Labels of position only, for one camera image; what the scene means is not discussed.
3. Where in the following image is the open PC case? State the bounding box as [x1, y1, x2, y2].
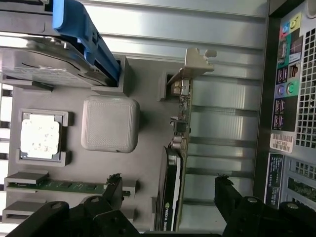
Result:
[251, 0, 316, 218]

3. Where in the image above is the grey parts rack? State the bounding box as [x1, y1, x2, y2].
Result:
[0, 55, 179, 237]

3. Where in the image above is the silver CPU chip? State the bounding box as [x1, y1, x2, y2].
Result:
[19, 114, 61, 159]

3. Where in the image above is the silver hard disk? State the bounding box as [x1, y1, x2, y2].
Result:
[0, 34, 109, 87]

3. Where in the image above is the green RAM stick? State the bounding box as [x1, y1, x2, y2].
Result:
[9, 179, 131, 198]

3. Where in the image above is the blue disk carrier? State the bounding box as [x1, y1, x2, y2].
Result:
[51, 0, 122, 82]

